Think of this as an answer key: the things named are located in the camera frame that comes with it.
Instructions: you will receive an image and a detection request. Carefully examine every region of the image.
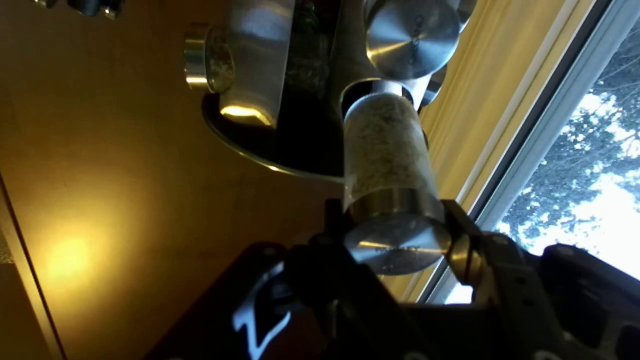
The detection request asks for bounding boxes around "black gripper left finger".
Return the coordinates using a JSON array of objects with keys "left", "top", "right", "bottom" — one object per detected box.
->
[{"left": 313, "top": 195, "right": 358, "bottom": 281}]

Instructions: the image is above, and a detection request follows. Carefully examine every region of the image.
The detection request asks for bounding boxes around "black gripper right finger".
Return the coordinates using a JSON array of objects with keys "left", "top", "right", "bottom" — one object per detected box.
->
[{"left": 438, "top": 197, "right": 496, "bottom": 288}]

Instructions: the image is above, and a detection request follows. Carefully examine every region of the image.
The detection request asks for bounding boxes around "silver spice rack stand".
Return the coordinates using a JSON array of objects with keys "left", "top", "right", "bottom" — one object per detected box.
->
[{"left": 198, "top": 0, "right": 482, "bottom": 183}]

